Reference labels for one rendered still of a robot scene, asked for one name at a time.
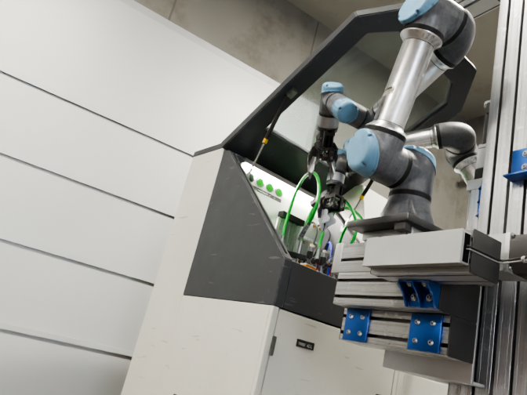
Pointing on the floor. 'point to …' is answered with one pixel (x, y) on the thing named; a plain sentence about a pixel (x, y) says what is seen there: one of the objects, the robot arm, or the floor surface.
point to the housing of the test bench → (172, 274)
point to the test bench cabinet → (219, 348)
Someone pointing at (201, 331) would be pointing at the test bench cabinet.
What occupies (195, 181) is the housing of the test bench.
